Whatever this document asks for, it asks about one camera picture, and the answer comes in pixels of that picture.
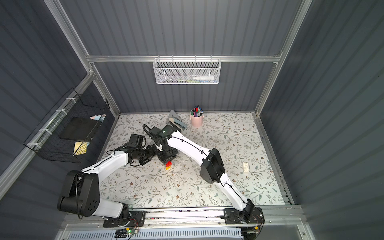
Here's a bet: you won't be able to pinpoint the white lego plate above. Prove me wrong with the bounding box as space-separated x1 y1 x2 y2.
243 162 250 173

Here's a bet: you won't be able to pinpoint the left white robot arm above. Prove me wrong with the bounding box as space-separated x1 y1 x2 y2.
57 134 155 219

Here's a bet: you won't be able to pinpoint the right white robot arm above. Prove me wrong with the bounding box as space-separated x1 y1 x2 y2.
143 124 255 223

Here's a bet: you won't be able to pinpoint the grey stapler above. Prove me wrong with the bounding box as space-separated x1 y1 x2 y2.
167 110 187 132

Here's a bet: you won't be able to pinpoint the pink pen cup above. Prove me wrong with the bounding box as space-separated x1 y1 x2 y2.
190 114 204 128

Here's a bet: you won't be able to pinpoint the pens in cup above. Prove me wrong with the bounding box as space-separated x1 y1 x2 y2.
190 106 204 118

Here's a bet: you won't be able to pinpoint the pastel eraser block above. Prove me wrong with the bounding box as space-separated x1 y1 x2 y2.
90 114 106 122

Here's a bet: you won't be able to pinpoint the yellow sticky notes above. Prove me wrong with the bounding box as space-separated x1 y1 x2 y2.
74 142 90 156

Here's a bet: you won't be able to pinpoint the black notebook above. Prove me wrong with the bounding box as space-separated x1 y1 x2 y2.
59 117 102 142

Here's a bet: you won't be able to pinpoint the white tube in basket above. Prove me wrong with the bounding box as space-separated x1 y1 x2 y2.
194 76 215 82

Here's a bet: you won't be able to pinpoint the white wire mesh basket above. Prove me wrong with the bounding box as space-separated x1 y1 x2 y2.
153 57 222 85

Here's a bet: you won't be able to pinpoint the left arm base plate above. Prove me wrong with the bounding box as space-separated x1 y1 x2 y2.
103 211 146 228

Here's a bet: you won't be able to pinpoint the black wire basket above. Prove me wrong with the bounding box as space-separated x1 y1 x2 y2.
24 89 110 164

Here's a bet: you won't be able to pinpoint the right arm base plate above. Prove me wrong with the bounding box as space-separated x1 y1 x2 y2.
221 208 265 225

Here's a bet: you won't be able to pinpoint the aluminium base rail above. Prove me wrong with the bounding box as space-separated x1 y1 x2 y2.
60 205 308 231

